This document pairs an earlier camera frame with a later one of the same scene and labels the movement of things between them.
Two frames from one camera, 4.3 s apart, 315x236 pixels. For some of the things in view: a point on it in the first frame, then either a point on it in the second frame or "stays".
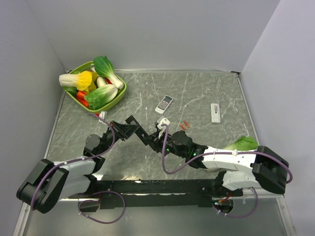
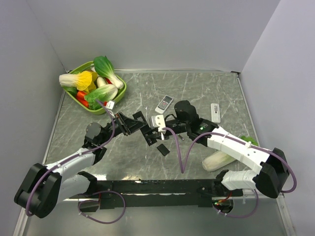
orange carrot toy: [80, 97] stays
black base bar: [145, 193] stays
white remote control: [215, 112] stays
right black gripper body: [159, 143] -> [177, 126]
